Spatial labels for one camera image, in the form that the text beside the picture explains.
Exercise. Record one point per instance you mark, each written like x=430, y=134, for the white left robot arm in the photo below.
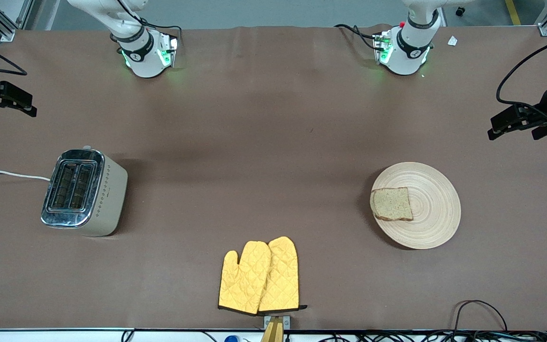
x=413, y=52

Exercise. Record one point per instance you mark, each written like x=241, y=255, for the yellow quilted oven mitt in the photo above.
x=283, y=275
x=242, y=280

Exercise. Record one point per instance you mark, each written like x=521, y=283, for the small metal bracket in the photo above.
x=287, y=323

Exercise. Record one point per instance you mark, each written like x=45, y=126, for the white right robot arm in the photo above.
x=143, y=59

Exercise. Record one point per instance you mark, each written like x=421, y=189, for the beige and chrome toaster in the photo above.
x=93, y=199

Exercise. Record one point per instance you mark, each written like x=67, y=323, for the brown bread slice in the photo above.
x=392, y=204

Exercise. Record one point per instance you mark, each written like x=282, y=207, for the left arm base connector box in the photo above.
x=382, y=47

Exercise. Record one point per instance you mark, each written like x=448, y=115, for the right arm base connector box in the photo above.
x=168, y=50

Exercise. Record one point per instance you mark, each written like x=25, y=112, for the small white paper scrap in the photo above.
x=452, y=41

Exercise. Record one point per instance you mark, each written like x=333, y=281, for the black caster wheel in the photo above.
x=460, y=10

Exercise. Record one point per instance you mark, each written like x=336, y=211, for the round wooden plate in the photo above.
x=432, y=209

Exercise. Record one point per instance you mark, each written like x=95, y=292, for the small blue cap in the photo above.
x=231, y=339

